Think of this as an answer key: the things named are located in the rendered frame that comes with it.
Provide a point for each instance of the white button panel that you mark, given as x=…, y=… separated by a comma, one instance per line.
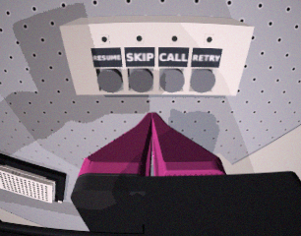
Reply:
x=145, y=54

